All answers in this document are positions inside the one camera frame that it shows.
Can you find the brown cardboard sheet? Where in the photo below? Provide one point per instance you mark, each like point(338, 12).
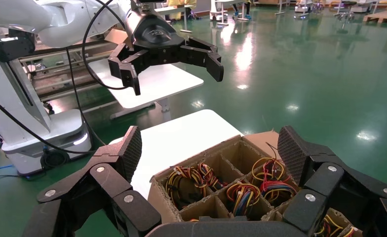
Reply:
point(116, 36)

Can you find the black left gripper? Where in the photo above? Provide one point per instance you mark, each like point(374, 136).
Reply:
point(154, 36)

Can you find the cardboard box with dividers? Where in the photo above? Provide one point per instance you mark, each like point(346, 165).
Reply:
point(162, 199)

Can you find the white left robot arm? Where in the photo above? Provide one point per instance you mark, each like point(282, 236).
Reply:
point(49, 16)

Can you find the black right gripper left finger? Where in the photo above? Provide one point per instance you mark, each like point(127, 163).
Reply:
point(111, 176)

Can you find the white side table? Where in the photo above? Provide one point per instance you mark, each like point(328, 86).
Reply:
point(154, 85)

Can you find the white robot body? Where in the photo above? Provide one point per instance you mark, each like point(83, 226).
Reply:
point(17, 98)

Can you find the wooden pallet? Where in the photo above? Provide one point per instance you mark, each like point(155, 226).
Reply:
point(383, 16)

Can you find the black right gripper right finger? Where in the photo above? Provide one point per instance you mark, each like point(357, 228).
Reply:
point(324, 176)

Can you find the person wearing blue shoe covers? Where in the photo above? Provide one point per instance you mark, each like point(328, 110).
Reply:
point(242, 11)

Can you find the metal conveyor frame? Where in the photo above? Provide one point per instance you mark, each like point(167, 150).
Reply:
point(59, 77)

